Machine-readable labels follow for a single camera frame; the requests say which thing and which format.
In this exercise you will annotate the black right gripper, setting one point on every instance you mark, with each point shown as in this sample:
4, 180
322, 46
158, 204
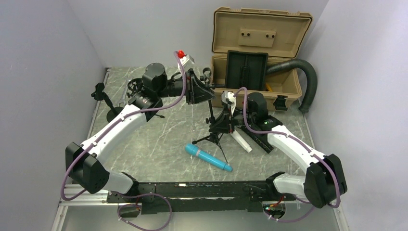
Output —
222, 123

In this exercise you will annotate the silver open-end wrench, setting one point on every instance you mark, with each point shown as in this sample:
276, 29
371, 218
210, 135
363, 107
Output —
122, 101

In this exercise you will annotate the black tool tray insert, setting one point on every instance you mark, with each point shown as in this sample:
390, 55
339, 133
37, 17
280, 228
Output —
246, 69

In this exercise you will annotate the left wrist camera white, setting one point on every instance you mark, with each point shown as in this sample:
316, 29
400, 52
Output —
185, 60

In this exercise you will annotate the tan plastic toolbox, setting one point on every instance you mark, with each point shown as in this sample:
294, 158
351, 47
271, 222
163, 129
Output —
277, 33

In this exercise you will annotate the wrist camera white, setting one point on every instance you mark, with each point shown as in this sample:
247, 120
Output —
229, 99
185, 60

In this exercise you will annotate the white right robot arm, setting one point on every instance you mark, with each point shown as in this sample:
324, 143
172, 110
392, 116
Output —
323, 182

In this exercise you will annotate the cyan microphone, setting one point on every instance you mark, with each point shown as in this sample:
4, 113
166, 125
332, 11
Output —
195, 151

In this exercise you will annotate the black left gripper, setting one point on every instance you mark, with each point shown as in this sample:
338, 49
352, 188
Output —
196, 90

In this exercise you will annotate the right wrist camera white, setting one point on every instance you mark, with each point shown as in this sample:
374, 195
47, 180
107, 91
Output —
229, 99

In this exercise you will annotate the white microphone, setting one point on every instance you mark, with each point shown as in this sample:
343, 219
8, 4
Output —
241, 141

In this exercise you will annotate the black microphone silver grille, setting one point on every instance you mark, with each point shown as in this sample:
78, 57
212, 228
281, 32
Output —
260, 139

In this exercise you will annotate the yellow handled screwdriver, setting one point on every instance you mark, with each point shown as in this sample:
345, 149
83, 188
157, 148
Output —
268, 87

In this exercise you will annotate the black round base mic stand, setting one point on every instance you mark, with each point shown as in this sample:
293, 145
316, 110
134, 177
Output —
100, 95

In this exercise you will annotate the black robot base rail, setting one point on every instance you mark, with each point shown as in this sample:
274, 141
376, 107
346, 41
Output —
156, 197

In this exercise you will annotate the black tripod stand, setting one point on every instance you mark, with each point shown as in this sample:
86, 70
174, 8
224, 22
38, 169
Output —
213, 137
135, 90

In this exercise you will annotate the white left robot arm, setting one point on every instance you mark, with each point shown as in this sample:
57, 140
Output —
84, 162

